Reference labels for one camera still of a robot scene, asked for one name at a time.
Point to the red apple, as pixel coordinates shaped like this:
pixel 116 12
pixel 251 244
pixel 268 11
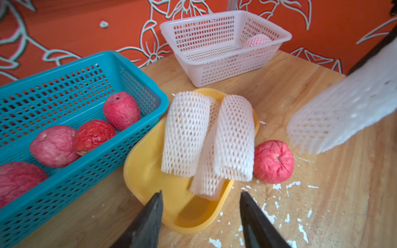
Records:
pixel 53 147
pixel 121 110

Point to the white foam net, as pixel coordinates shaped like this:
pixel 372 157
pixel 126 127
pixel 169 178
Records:
pixel 358 101
pixel 234 139
pixel 206 184
pixel 186 128

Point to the pink plastic basket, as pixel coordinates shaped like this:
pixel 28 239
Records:
pixel 210 48

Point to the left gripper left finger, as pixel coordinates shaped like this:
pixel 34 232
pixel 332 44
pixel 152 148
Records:
pixel 143 232

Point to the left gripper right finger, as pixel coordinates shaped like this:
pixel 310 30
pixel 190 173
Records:
pixel 258 230

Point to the teal plastic basket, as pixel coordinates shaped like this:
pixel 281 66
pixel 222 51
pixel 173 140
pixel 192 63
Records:
pixel 69 95

